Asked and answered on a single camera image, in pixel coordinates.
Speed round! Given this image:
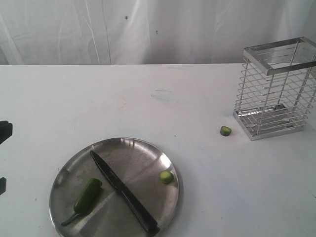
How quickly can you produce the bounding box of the chrome wire utensil holder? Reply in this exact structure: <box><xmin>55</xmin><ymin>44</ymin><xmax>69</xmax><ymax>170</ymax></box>
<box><xmin>233</xmin><ymin>37</ymin><xmax>316</xmax><ymax>141</ymax></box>

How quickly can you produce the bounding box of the dark green vegetable piece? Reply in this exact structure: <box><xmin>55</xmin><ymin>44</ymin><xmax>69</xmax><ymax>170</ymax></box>
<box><xmin>61</xmin><ymin>178</ymin><xmax>102</xmax><ymax>226</ymax></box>

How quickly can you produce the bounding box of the black kitchen knife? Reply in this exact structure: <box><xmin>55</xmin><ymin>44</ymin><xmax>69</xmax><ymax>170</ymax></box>
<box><xmin>90</xmin><ymin>150</ymin><xmax>159</xmax><ymax>237</ymax></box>

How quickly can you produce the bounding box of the round stainless steel plate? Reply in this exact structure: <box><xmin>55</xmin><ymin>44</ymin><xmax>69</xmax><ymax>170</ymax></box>
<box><xmin>49</xmin><ymin>138</ymin><xmax>179</xmax><ymax>237</ymax></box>

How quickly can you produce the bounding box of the white backdrop curtain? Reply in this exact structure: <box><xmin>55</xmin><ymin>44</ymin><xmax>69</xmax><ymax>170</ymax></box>
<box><xmin>0</xmin><ymin>0</ymin><xmax>316</xmax><ymax>65</ymax></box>

